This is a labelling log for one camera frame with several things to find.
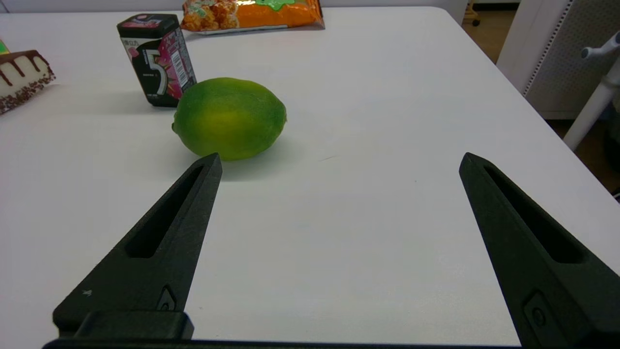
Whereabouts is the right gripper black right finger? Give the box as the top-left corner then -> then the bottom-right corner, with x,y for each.
459,152 -> 620,348

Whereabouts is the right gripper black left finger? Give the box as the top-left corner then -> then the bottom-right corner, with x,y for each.
52,153 -> 223,339

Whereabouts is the green lime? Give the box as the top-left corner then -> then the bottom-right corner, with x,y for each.
172,77 -> 287,161

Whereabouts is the white metal stand pole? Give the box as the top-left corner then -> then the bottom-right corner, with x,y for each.
563,32 -> 620,151

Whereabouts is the black chewing gum box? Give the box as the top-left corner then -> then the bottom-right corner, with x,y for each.
117,14 -> 197,108

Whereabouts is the white perforated cabinet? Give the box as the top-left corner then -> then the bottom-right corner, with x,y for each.
496,0 -> 620,120

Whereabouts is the brown white snack packet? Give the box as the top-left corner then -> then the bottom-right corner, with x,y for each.
0,50 -> 56,115

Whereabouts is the black caster wheel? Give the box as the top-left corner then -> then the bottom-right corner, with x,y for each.
463,0 -> 481,27

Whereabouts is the orange snack bag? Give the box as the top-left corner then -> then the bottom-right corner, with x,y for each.
181,0 -> 325,35

